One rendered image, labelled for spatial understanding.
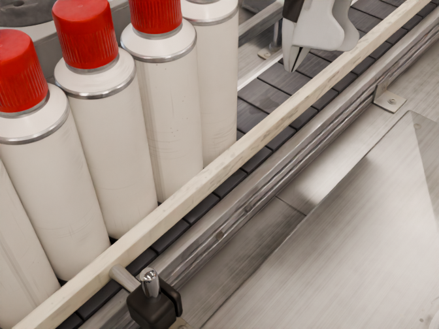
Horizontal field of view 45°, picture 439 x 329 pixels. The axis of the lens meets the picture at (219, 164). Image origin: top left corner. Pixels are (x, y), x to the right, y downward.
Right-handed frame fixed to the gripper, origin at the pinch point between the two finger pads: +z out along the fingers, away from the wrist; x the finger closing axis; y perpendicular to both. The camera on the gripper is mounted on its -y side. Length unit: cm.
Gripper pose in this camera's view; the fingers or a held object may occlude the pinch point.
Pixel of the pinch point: (287, 55)
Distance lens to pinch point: 53.1
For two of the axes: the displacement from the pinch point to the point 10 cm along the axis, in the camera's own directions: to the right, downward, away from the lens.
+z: -3.2, 8.6, 4.0
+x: 5.8, -1.5, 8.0
